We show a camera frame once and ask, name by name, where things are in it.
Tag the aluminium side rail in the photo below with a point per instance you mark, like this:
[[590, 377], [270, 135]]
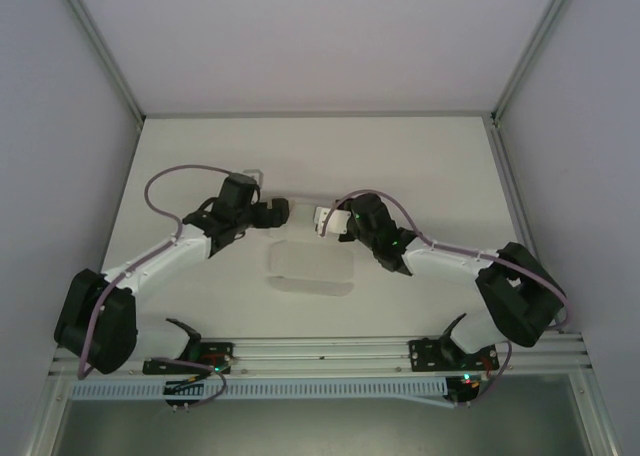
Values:
[[512, 196]]

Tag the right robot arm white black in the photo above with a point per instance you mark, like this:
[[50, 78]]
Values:
[[440, 261]]

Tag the black controller board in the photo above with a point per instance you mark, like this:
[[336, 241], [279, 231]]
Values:
[[182, 391], [462, 388]]

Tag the aluminium frame post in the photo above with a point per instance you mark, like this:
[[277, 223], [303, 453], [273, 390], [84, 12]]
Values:
[[100, 46], [537, 46]]

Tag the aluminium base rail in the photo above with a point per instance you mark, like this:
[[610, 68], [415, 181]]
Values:
[[325, 351]]

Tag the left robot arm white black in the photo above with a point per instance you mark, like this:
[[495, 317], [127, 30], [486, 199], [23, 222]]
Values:
[[160, 261]]

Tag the aluminium frame crossbar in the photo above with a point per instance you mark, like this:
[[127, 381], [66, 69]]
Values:
[[320, 114]]

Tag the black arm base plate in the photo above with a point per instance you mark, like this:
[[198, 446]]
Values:
[[425, 356], [220, 351]]

